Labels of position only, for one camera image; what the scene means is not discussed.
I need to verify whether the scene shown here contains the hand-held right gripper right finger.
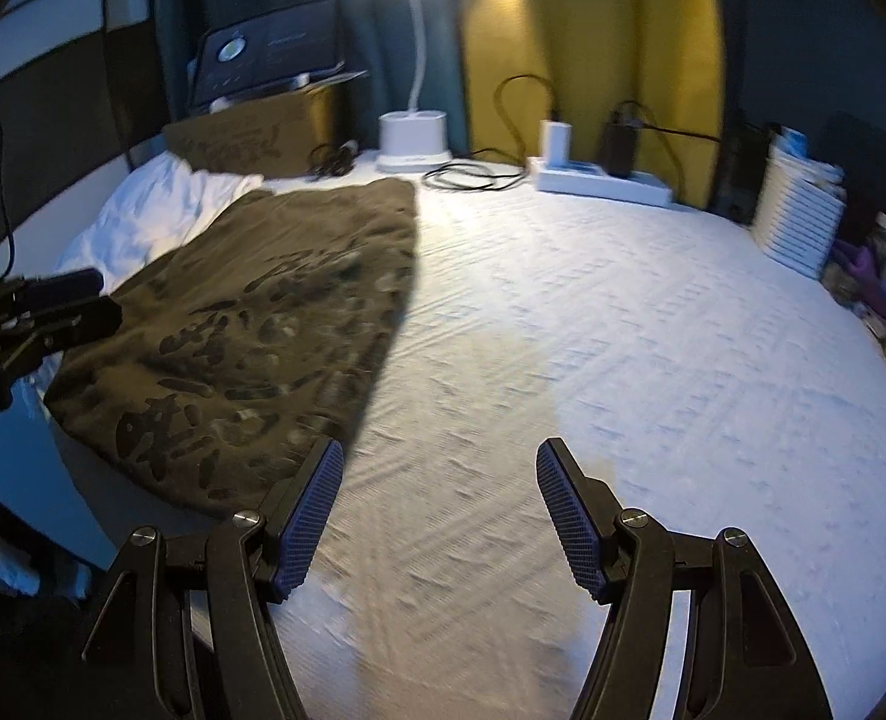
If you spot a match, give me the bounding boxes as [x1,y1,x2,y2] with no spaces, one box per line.
[535,436,834,720]

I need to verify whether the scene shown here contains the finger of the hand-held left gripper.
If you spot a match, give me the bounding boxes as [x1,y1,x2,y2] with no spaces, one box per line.
[15,268,105,310]
[0,296,123,377]

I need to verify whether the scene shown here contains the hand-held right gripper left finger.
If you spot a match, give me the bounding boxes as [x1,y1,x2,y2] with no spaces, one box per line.
[81,436,346,720]

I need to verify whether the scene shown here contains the olive t-shirt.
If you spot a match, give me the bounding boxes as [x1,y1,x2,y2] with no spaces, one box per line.
[45,176,420,518]

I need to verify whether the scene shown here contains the white crumpled sheet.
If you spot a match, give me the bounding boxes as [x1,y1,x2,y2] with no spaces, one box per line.
[34,154,264,293]

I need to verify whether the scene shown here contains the brown cardboard box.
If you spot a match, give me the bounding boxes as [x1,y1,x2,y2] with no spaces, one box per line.
[161,82,350,173]

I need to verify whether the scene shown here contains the black coiled earphones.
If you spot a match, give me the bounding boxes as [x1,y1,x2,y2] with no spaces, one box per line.
[308,139,361,177]

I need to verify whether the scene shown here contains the white power strip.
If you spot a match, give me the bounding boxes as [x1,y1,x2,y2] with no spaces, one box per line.
[537,157,675,207]

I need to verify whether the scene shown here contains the white plastic basket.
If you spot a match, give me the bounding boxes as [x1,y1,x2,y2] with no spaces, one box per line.
[750,142,849,278]

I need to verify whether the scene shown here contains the black power adapter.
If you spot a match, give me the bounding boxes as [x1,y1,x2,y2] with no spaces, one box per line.
[600,109,643,179]

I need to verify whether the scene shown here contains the white desk lamp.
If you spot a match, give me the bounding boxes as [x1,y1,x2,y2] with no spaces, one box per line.
[342,0,489,172]

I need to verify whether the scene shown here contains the white charger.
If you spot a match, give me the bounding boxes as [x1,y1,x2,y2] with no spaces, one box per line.
[540,118,575,170]

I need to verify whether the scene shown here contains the purple cloth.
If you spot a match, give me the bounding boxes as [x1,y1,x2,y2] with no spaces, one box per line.
[837,240,886,301]

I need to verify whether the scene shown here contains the white blue paper packets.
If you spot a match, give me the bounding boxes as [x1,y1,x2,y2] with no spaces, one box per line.
[773,126,845,181]

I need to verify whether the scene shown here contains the teal curtain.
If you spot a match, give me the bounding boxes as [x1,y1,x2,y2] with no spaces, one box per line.
[150,0,474,158]

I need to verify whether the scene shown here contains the yellow curtain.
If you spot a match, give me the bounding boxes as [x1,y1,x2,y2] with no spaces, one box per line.
[462,0,722,196]

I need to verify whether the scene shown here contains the black adapter cable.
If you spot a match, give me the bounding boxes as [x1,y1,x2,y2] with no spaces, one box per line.
[615,100,722,142]

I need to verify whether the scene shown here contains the black charging cable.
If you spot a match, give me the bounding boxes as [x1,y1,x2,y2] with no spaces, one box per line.
[422,75,556,192]

